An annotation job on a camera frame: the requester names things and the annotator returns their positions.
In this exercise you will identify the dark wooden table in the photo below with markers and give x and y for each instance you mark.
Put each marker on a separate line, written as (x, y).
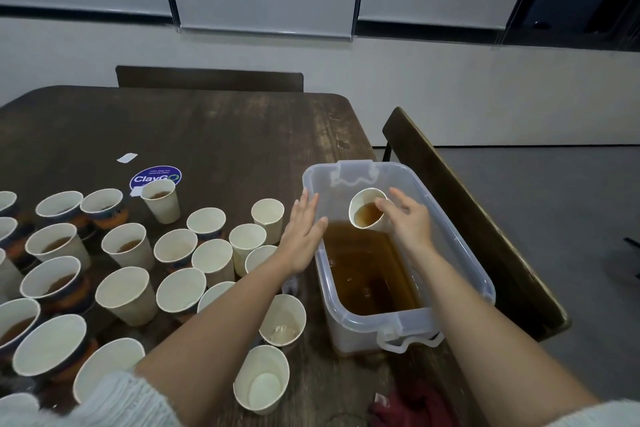
(200, 121)

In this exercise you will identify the dark wooden chair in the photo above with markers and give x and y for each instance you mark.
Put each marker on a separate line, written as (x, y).
(210, 78)
(470, 217)

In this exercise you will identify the person's left forearm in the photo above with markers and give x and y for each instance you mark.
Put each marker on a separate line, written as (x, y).
(210, 342)

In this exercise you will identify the small white paper label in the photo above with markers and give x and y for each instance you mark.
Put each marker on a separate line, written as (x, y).
(127, 157)

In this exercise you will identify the dark red cloth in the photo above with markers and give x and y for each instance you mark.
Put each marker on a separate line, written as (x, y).
(420, 409)

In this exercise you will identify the clear plastic storage bin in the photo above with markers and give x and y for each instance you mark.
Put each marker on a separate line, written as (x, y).
(350, 330)

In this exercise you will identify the person's right forearm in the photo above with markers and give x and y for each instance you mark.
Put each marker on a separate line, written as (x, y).
(490, 352)

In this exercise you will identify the white paper cup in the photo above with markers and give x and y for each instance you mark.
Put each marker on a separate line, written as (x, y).
(247, 241)
(267, 217)
(362, 207)

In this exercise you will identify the person's left hand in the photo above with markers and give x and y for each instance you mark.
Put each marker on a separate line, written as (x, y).
(300, 237)

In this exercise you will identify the round white side table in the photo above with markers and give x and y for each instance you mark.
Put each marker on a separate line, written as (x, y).
(633, 241)

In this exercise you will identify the person's right hand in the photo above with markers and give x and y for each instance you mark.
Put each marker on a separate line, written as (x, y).
(408, 223)

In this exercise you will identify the group of paper cups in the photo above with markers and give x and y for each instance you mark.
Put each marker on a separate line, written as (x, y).
(125, 287)

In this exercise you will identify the round blue sticker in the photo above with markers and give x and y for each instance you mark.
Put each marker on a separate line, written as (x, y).
(155, 173)

